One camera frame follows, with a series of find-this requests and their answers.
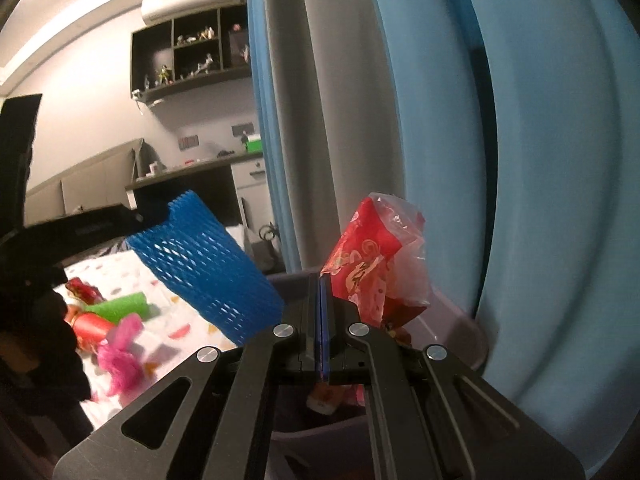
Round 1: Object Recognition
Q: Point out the grey plastic bin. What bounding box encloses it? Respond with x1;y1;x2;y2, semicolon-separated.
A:
265;267;488;480

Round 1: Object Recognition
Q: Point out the red packet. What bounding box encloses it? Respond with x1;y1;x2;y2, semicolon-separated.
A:
320;192;433;356

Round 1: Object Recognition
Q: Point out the wide blue curtain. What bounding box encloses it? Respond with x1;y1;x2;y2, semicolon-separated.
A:
360;0;640;480

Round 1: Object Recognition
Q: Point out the grey curtain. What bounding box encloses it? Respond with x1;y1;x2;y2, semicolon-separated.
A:
260;0;406;281

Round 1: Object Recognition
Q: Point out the pink plastic bag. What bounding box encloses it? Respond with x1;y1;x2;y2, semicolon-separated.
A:
97;312;151;396

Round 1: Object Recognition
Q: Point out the blue foam net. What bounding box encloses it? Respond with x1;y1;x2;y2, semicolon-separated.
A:
125;189;287;347

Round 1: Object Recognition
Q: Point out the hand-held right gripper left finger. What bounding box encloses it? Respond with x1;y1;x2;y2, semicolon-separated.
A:
52;272;321;480

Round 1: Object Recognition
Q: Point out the red patterned plastic bag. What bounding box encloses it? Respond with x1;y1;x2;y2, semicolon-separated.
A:
65;277;101;303

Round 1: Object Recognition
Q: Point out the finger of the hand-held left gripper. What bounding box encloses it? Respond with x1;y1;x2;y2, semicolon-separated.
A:
0;94;43;241

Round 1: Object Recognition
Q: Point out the red paper cup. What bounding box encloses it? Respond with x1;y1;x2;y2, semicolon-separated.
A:
70;310;118;353

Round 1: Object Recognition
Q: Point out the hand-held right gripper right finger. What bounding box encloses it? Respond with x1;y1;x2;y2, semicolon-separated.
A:
320;274;586;480

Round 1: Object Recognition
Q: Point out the dark and white desk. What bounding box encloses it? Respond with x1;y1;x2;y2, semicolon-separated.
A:
125;152;273;241

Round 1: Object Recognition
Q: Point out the grey padded headboard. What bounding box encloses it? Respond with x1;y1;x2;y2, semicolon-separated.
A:
25;139;143;226

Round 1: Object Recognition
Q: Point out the dark wall shelf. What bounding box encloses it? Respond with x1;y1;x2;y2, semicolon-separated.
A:
130;2;251;103

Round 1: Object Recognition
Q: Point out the green foam net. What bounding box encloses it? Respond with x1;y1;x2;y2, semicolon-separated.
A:
92;292;151;323

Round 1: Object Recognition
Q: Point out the row of small figurines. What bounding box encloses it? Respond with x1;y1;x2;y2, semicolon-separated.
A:
142;22;251;88

